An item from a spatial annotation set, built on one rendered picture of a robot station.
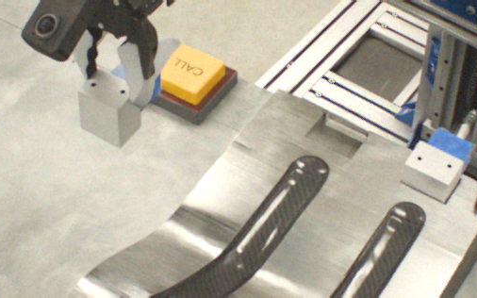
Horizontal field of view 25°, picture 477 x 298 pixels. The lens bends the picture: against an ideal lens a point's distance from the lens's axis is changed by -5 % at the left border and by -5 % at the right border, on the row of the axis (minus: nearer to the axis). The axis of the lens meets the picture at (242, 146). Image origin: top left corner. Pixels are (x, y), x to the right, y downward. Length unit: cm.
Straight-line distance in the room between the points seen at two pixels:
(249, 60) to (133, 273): 155
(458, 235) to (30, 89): 54
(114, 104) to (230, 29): 152
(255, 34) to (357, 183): 149
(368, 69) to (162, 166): 103
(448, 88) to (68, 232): 84
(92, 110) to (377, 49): 123
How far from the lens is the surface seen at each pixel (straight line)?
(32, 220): 118
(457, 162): 109
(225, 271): 102
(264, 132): 112
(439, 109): 185
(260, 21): 259
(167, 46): 106
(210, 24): 258
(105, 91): 107
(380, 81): 217
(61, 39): 94
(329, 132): 116
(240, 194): 108
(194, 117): 125
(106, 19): 101
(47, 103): 129
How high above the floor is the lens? 171
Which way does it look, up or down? 48 degrees down
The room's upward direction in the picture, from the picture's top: 2 degrees clockwise
